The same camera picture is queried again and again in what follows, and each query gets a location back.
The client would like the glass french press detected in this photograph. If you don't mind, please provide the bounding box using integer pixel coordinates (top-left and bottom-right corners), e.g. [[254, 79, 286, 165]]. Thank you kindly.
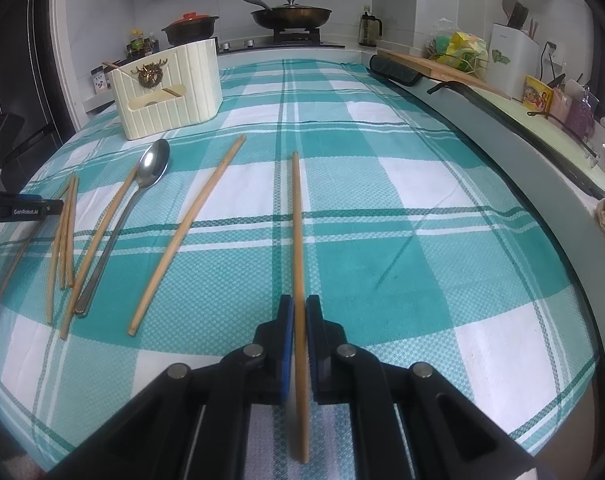
[[359, 10, 383, 49]]

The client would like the white knife block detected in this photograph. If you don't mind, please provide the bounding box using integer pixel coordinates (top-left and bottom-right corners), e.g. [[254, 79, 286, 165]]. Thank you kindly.
[[483, 22, 541, 102]]

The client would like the thin wooden chopstick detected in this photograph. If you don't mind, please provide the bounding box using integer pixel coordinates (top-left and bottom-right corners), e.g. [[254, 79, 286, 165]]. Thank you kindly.
[[59, 175, 76, 291], [66, 174, 79, 288], [46, 182, 72, 325], [0, 186, 70, 313]]

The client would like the metal spoon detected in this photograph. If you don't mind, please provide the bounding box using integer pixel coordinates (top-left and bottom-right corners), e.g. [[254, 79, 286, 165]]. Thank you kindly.
[[74, 138, 171, 317]]

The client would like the yellow printed box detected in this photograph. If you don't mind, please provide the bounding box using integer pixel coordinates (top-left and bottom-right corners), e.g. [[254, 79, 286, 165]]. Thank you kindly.
[[523, 74, 554, 114]]

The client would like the black refrigerator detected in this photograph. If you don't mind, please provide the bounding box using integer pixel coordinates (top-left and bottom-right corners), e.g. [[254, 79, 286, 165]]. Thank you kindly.
[[0, 0, 78, 171]]

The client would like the glass pan lid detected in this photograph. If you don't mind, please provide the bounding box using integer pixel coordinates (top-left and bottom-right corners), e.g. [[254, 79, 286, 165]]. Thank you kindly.
[[255, 0, 331, 15]]

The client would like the black cooking pot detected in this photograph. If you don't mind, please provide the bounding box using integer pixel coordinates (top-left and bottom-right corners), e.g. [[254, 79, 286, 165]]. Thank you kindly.
[[161, 11, 220, 46]]

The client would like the cream ribbed utensil holder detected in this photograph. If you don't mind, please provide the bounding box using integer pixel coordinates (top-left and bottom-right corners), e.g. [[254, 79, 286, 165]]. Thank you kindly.
[[106, 38, 224, 141]]

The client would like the plastic bag of sponges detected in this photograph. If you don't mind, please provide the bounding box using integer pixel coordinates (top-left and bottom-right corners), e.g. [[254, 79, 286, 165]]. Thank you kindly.
[[424, 19, 489, 80]]

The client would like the teal plaid tablecloth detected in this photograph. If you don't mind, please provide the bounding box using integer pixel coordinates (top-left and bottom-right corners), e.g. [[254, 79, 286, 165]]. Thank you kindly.
[[0, 57, 600, 480]]

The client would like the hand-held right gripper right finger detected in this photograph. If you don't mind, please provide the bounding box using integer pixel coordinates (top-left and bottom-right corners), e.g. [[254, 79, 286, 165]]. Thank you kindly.
[[305, 294, 550, 480]]

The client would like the black rolled mat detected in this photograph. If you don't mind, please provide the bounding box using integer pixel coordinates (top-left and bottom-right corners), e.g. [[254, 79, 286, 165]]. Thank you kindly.
[[369, 54, 423, 89]]

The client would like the wooden cutting board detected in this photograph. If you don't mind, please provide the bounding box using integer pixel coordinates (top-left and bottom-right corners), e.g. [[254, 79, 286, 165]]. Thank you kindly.
[[377, 49, 512, 100]]

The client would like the black frying pan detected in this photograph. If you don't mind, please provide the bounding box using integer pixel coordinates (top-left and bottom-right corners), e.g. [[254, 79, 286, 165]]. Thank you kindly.
[[233, 0, 333, 30]]

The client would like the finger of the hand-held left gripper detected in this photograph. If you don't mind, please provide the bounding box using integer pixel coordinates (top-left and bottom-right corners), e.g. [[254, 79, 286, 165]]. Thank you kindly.
[[18, 194, 64, 213]]

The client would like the white wall socket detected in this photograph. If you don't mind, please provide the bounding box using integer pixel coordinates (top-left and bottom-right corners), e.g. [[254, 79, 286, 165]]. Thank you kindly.
[[543, 40, 566, 76]]

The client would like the gas stove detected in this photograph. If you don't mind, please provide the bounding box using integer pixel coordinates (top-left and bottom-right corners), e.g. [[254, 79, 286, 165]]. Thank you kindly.
[[216, 27, 346, 54]]

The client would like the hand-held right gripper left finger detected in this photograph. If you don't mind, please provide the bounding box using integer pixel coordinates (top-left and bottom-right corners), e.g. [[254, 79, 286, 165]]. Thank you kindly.
[[47, 294, 295, 480]]

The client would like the red pot lid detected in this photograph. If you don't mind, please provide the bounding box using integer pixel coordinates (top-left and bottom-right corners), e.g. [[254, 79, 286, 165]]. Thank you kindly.
[[163, 11, 218, 26]]

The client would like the long wooden chopstick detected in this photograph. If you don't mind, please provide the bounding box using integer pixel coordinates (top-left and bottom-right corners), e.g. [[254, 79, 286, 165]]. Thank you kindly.
[[128, 134, 247, 337], [291, 151, 311, 463], [59, 167, 141, 342]]

